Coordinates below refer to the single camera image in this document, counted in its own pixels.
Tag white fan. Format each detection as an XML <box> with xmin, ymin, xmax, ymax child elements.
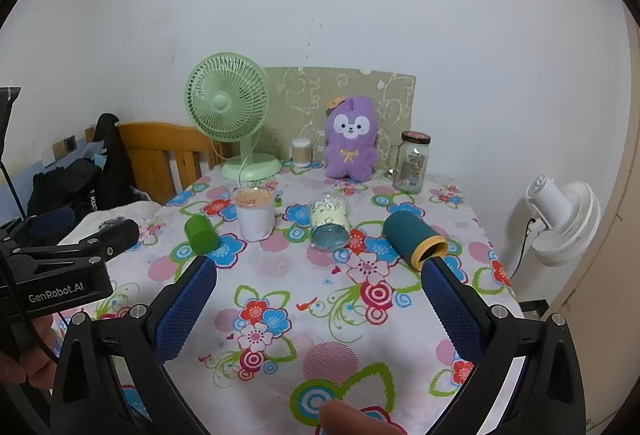
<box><xmin>524</xmin><ymin>173</ymin><xmax>601</xmax><ymax>268</ymax></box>

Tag black clothing pile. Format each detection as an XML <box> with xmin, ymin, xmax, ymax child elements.
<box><xmin>26</xmin><ymin>113</ymin><xmax>137</xmax><ymax>228</ymax></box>

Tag cotton swab container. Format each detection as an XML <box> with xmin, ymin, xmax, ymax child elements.
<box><xmin>292</xmin><ymin>138</ymin><xmax>314</xmax><ymax>164</ymax></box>

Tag teal cup with yellow rim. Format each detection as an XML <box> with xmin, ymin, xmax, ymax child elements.
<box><xmin>382</xmin><ymin>213</ymin><xmax>449</xmax><ymax>272</ymax></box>

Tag clear glass cup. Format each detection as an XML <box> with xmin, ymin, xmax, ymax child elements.
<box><xmin>308</xmin><ymin>194</ymin><xmax>351</xmax><ymax>250</ymax></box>

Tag black fan cable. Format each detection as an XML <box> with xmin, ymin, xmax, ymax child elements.
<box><xmin>510</xmin><ymin>214</ymin><xmax>537</xmax><ymax>287</ymax></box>

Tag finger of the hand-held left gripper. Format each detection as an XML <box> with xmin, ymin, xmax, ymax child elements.
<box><xmin>10</xmin><ymin>218</ymin><xmax>141</xmax><ymax>267</ymax></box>

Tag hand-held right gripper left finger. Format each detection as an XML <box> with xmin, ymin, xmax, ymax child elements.
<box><xmin>50</xmin><ymin>256</ymin><xmax>218</xmax><ymax>435</ymax></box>

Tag green desk fan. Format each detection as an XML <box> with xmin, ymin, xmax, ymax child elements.
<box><xmin>184</xmin><ymin>53</ymin><xmax>283</xmax><ymax>182</ymax></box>

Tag white bedding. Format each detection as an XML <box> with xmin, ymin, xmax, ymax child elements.
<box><xmin>56</xmin><ymin>201</ymin><xmax>163</xmax><ymax>248</ymax></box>

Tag floral tablecloth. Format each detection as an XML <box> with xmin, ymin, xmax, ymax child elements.
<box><xmin>56</xmin><ymin>159</ymin><xmax>522</xmax><ymax>435</ymax></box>

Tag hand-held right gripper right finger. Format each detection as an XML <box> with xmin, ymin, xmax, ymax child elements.
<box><xmin>420</xmin><ymin>258</ymin><xmax>587</xmax><ymax>435</ymax></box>

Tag small green cup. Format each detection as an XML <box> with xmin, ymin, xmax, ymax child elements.
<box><xmin>183</xmin><ymin>214</ymin><xmax>221</xmax><ymax>254</ymax></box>

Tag person's right hand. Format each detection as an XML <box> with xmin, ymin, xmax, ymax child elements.
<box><xmin>318</xmin><ymin>399</ymin><xmax>403</xmax><ymax>435</ymax></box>

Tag glass jar with red lid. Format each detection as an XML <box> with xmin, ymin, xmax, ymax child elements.
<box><xmin>392</xmin><ymin>130</ymin><xmax>432</xmax><ymax>194</ymax></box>

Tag purple plush toy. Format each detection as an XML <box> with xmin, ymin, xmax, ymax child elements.
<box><xmin>322</xmin><ymin>95</ymin><xmax>380</xmax><ymax>182</ymax></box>

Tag person's left hand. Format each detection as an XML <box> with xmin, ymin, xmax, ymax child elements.
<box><xmin>0</xmin><ymin>315</ymin><xmax>58</xmax><ymax>387</ymax></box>

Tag white cup with pink lid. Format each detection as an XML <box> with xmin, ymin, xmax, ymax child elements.
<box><xmin>232</xmin><ymin>187</ymin><xmax>277</xmax><ymax>241</ymax></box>

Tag green patterned board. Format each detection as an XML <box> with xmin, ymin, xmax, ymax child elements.
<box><xmin>261</xmin><ymin>67</ymin><xmax>417</xmax><ymax>172</ymax></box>

